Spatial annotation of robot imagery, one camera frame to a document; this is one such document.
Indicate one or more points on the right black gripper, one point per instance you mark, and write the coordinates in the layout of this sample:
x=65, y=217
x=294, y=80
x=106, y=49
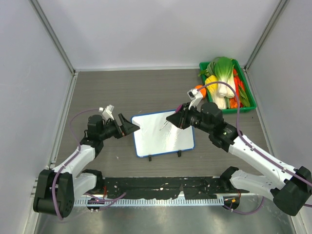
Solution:
x=180, y=119

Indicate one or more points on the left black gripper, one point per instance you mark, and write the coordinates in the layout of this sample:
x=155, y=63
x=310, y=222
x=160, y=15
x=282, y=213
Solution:
x=126, y=127

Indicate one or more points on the blue framed whiteboard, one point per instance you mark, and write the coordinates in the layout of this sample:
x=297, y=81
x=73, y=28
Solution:
x=156, y=136

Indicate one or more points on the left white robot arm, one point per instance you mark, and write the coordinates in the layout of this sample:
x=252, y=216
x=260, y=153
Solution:
x=58, y=188

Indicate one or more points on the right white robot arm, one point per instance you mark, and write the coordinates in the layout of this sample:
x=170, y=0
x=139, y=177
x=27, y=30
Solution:
x=288, y=187

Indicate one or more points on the orange toy fruit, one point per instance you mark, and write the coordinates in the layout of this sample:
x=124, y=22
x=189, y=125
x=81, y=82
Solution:
x=202, y=91

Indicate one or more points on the red toy peppers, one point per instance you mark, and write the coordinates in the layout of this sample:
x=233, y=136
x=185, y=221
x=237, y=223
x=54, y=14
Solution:
x=237, y=95

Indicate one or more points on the toy bok choy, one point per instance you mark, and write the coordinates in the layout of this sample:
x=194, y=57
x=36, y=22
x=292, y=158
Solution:
x=223, y=70

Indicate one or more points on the green toy pea pods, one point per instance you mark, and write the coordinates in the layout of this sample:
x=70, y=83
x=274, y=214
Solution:
x=243, y=97

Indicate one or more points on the green plastic basket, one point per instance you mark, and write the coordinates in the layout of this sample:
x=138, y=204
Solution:
x=203, y=74

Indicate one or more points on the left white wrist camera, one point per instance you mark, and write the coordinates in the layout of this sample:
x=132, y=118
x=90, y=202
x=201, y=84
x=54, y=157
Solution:
x=107, y=112

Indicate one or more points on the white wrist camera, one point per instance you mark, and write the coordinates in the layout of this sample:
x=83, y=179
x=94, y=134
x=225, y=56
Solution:
x=195, y=97
x=107, y=112

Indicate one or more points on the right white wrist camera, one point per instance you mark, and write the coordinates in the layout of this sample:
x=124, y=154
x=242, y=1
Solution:
x=195, y=97

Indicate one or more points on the wire whiteboard stand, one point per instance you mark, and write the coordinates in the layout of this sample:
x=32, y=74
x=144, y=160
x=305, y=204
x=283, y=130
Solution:
x=177, y=153

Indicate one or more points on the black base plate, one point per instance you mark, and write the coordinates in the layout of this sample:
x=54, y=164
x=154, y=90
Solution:
x=194, y=187

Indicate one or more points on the white slotted cable duct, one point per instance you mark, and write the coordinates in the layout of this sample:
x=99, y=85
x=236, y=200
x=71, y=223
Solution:
x=180, y=201

